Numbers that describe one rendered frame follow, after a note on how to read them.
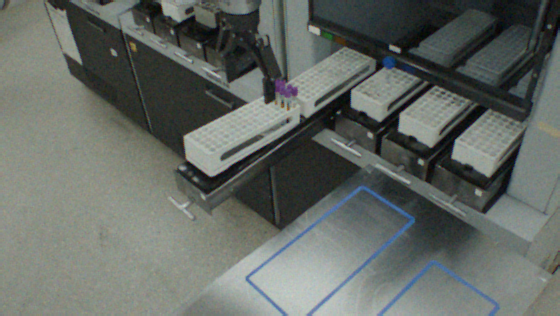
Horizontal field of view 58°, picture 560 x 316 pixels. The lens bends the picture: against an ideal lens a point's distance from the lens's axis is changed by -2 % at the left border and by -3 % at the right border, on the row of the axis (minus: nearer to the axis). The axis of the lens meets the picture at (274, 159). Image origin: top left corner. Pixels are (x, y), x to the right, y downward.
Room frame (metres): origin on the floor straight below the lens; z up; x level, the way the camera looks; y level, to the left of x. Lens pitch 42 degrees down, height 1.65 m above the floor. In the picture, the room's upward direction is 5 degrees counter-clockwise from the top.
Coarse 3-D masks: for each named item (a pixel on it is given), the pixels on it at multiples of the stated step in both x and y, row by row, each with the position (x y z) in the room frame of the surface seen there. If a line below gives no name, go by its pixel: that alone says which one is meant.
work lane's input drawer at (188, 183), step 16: (320, 112) 1.09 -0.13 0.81; (304, 128) 1.03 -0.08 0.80; (320, 128) 1.07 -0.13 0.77; (272, 144) 0.97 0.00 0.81; (288, 144) 0.99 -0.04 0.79; (256, 160) 0.93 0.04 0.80; (272, 160) 0.95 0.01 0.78; (176, 176) 0.91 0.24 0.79; (192, 176) 0.88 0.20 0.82; (208, 176) 0.89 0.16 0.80; (224, 176) 0.87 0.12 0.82; (240, 176) 0.89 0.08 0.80; (256, 176) 0.92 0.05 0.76; (192, 192) 0.87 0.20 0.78; (208, 192) 0.83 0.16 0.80; (224, 192) 0.85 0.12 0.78; (208, 208) 0.83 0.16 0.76
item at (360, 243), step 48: (336, 192) 0.78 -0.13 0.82; (384, 192) 0.77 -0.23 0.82; (288, 240) 0.66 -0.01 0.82; (336, 240) 0.65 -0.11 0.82; (384, 240) 0.64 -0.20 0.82; (432, 240) 0.63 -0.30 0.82; (480, 240) 0.62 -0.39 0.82; (240, 288) 0.56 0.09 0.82; (288, 288) 0.55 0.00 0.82; (336, 288) 0.54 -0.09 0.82; (384, 288) 0.53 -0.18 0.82; (432, 288) 0.52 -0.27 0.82; (480, 288) 0.51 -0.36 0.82; (528, 288) 0.50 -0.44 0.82
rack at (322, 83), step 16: (320, 64) 1.24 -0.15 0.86; (336, 64) 1.23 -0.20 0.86; (352, 64) 1.22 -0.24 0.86; (368, 64) 1.23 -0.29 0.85; (304, 80) 1.17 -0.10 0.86; (320, 80) 1.16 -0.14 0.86; (336, 80) 1.15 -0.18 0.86; (352, 80) 1.21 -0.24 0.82; (304, 96) 1.09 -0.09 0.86; (320, 96) 1.10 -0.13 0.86; (336, 96) 1.14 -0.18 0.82; (304, 112) 1.07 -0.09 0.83
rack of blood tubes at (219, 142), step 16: (240, 112) 1.04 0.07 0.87; (256, 112) 1.03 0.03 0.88; (272, 112) 1.03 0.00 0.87; (288, 112) 1.02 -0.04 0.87; (208, 128) 0.96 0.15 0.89; (224, 128) 0.96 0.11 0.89; (240, 128) 0.96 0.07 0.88; (256, 128) 0.97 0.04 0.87; (272, 128) 1.01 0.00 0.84; (288, 128) 1.02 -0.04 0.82; (192, 144) 0.90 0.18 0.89; (208, 144) 0.90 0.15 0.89; (224, 144) 0.91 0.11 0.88; (240, 144) 0.97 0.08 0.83; (256, 144) 0.95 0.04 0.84; (192, 160) 0.91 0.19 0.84; (208, 160) 0.86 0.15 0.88; (224, 160) 0.88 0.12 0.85
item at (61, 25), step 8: (48, 8) 2.55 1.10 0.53; (56, 8) 2.44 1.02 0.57; (56, 16) 2.49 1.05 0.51; (64, 16) 2.40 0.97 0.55; (56, 24) 2.52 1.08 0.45; (64, 24) 2.42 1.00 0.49; (56, 32) 2.55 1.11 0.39; (64, 32) 2.46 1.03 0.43; (64, 40) 2.49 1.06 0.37; (72, 40) 2.40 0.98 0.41; (64, 48) 2.53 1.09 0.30; (72, 48) 2.44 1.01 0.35; (72, 56) 2.47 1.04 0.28; (80, 56) 2.38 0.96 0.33
